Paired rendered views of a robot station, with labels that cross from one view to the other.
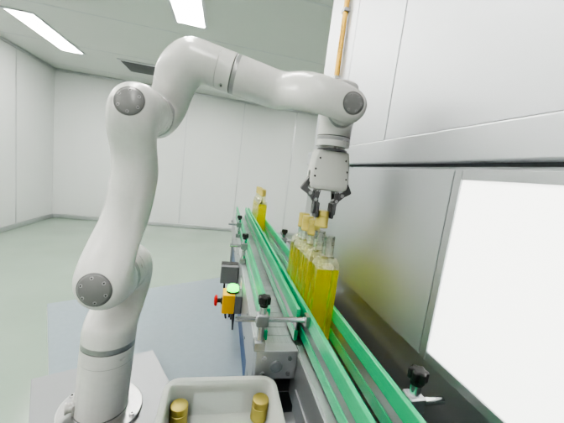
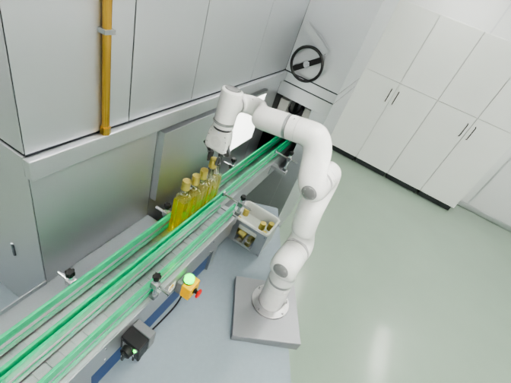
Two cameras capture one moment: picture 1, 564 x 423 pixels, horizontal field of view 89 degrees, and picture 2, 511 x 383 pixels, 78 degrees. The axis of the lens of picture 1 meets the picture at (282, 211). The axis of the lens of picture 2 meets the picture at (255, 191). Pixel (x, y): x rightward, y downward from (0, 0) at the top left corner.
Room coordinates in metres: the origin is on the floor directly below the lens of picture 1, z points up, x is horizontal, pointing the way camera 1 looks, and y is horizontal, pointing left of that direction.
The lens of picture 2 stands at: (1.64, 0.61, 2.11)
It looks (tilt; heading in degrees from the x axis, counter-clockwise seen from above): 36 degrees down; 208
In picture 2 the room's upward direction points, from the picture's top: 21 degrees clockwise
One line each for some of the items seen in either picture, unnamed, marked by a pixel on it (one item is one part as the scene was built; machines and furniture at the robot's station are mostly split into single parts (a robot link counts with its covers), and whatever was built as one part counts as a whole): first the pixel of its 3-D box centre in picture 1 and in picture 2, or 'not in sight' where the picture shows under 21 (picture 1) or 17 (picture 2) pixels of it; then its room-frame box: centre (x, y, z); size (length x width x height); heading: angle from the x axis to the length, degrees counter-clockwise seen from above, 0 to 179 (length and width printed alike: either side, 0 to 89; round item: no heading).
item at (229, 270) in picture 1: (229, 272); (138, 340); (1.28, 0.21, 0.96); 0.08 x 0.08 x 0.08; 12
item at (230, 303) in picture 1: (231, 300); (188, 286); (1.01, 0.15, 0.96); 0.07 x 0.07 x 0.07; 12
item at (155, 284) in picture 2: (238, 248); (160, 290); (1.18, 0.16, 1.11); 0.07 x 0.04 x 0.13; 102
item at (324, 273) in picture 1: (321, 296); (211, 188); (0.68, -0.12, 1.16); 0.06 x 0.06 x 0.21; 12
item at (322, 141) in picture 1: (333, 143); (223, 123); (0.74, -0.11, 1.54); 0.09 x 0.08 x 0.03; 102
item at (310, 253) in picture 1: (312, 286); (204, 194); (0.74, -0.11, 1.16); 0.06 x 0.06 x 0.21; 12
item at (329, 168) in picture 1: (329, 168); (220, 137); (0.74, -0.11, 1.48); 0.10 x 0.07 x 0.11; 102
